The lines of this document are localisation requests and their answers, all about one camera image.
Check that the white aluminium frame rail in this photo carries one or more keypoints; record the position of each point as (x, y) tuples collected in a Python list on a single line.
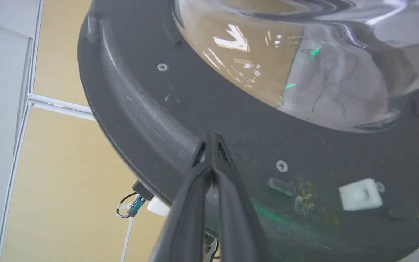
[(61, 106)]

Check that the white plastic door latch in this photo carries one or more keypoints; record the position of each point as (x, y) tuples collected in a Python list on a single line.
[(360, 194)]

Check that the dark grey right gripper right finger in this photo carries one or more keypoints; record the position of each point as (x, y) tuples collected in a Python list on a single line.
[(236, 222)]

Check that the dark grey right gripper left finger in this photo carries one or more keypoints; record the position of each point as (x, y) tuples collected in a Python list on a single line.
[(186, 222)]

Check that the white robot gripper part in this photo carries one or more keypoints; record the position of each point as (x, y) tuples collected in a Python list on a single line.
[(157, 207)]

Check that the silver door screw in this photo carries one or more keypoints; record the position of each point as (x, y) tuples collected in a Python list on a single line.
[(162, 67), (282, 166)]

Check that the dark grey washing machine door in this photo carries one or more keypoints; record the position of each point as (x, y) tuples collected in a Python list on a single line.
[(267, 120)]

